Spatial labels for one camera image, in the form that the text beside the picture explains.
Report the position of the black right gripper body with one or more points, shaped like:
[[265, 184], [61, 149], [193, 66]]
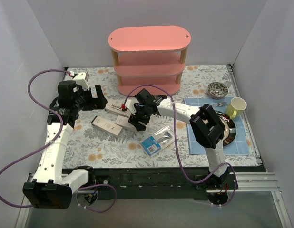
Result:
[[139, 116]]

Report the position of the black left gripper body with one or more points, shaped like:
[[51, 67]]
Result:
[[90, 99]]

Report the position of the white Harry's razor box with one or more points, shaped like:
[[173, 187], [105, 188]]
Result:
[[115, 108]]

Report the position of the slim white H razor box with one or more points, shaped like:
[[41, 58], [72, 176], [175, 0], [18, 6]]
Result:
[[107, 126]]

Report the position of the Gillette razor blister pack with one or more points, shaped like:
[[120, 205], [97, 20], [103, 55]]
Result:
[[158, 141]]

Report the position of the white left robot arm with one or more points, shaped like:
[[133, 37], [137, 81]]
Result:
[[48, 188]]

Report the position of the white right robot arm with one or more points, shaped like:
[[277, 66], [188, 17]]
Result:
[[207, 127]]

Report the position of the pink three-tier wooden shelf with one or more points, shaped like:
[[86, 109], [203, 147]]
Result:
[[150, 57]]

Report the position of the floral patterned ceramic bowl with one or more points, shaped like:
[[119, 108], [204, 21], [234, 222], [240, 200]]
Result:
[[217, 90]]

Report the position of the dark rimmed cream plate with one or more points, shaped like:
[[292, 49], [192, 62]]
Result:
[[230, 128]]

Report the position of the yellow ceramic mug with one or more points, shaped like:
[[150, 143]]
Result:
[[236, 107]]

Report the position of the blue checkered cloth napkin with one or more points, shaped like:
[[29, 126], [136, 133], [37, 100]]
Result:
[[237, 147]]

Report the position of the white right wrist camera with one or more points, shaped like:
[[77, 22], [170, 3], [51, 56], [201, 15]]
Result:
[[128, 108]]

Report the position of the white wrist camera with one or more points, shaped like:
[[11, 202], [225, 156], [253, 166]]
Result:
[[128, 108], [81, 79]]

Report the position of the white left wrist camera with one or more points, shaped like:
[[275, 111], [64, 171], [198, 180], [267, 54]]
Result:
[[81, 79]]

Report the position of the metal fork dark handle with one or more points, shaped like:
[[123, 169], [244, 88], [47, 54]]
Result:
[[220, 104]]

